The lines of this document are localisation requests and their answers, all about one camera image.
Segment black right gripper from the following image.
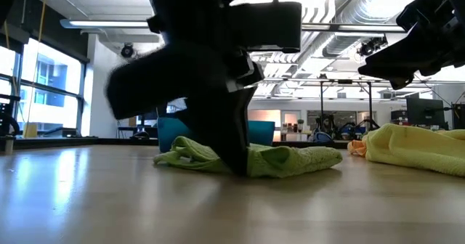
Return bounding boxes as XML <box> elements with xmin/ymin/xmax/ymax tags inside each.
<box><xmin>357</xmin><ymin>0</ymin><xmax>465</xmax><ymax>91</ymax></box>

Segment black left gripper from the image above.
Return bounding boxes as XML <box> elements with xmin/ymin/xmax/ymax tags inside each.
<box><xmin>105</xmin><ymin>0</ymin><xmax>265</xmax><ymax>176</ymax></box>

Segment teal plastic bin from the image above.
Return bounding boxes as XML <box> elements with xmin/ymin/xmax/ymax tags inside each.
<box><xmin>156</xmin><ymin>116</ymin><xmax>276</xmax><ymax>154</ymax></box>

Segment lime green microfiber towel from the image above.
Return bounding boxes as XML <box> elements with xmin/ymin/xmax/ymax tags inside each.
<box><xmin>152</xmin><ymin>135</ymin><xmax>344</xmax><ymax>180</ymax></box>

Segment yellow microfiber towel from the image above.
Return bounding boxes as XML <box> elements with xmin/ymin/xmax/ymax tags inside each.
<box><xmin>360</xmin><ymin>123</ymin><xmax>465</xmax><ymax>178</ymax></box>

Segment orange microfiber towel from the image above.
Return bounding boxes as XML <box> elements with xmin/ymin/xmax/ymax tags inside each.
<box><xmin>346</xmin><ymin>139</ymin><xmax>369</xmax><ymax>158</ymax></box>

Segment black monitor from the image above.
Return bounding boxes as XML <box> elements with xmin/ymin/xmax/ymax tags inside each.
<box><xmin>452</xmin><ymin>102</ymin><xmax>465</xmax><ymax>129</ymax></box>
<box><xmin>405</xmin><ymin>97</ymin><xmax>446</xmax><ymax>129</ymax></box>
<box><xmin>136</xmin><ymin>110</ymin><xmax>159</xmax><ymax>127</ymax></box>

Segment long linear ceiling light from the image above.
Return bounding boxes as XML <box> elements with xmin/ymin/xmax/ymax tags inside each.
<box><xmin>60</xmin><ymin>17</ymin><xmax>406</xmax><ymax>33</ymax></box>

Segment large window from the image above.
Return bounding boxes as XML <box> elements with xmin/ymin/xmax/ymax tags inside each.
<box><xmin>0</xmin><ymin>36</ymin><xmax>90</xmax><ymax>138</ymax></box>

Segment yellow box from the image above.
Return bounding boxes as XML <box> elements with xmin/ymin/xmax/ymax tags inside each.
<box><xmin>23</xmin><ymin>122</ymin><xmax>38</xmax><ymax>139</ymax></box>

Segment black ceiling camera cluster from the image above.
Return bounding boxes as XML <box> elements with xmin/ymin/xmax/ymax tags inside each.
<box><xmin>357</xmin><ymin>36</ymin><xmax>389</xmax><ymax>58</ymax></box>

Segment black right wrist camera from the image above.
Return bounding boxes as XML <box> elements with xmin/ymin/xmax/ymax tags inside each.
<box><xmin>395</xmin><ymin>0</ymin><xmax>437</xmax><ymax>33</ymax></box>

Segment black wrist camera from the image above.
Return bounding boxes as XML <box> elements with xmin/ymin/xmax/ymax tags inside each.
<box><xmin>232</xmin><ymin>1</ymin><xmax>303</xmax><ymax>54</ymax></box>
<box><xmin>395</xmin><ymin>0</ymin><xmax>437</xmax><ymax>33</ymax></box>

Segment silver ventilation duct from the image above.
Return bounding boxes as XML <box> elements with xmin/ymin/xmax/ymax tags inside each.
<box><xmin>321</xmin><ymin>0</ymin><xmax>404</xmax><ymax>58</ymax></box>

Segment black background rig frame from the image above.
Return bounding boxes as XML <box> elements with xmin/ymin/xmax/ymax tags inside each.
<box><xmin>261</xmin><ymin>77</ymin><xmax>375</xmax><ymax>136</ymax></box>

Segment black aluminium table frame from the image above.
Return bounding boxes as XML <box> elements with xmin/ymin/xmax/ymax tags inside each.
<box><xmin>0</xmin><ymin>137</ymin><xmax>350</xmax><ymax>151</ymax></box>

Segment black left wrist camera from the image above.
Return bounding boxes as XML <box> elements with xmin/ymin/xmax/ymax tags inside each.
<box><xmin>232</xmin><ymin>1</ymin><xmax>303</xmax><ymax>54</ymax></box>

